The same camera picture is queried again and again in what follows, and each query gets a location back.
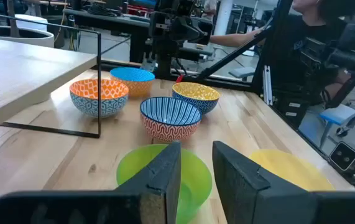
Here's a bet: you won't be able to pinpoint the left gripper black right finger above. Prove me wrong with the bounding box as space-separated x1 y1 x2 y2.
212 140 355 224

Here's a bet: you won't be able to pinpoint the black table-level camera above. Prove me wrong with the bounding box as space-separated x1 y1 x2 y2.
328 141 355 190

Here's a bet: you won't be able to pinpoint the blue-striped red-wave ceramic bowl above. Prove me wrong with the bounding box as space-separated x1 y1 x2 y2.
139 96 203 143

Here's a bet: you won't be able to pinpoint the green translucent plastic bowl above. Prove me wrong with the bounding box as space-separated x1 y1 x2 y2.
116 143 213 224

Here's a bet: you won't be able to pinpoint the black box with labels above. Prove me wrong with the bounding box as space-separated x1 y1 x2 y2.
272 89 310 127

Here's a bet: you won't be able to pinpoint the yellow translucent plastic bowl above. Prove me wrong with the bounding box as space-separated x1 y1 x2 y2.
249 148 336 192

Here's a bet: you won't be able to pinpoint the white metal bars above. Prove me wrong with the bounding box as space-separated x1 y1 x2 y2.
262 64 274 106

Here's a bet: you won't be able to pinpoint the raised wooden shelf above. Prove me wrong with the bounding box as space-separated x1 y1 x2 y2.
0 11 132 139

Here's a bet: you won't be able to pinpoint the white pillar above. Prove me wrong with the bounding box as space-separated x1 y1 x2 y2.
213 0 234 35

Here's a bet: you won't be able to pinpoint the blue padded stool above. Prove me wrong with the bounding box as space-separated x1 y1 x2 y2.
319 104 355 149
228 66 256 82

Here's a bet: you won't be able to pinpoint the person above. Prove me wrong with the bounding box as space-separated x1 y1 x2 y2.
210 0 355 106
201 0 219 20

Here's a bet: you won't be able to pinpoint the black workbench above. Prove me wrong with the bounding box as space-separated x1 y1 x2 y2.
62 7 152 63

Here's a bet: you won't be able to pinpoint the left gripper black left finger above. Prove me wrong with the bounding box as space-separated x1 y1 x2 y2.
0 141 183 224

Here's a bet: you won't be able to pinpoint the yellow-inside blue-patterned ceramic bowl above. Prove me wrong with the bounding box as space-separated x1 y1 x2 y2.
172 82 221 115

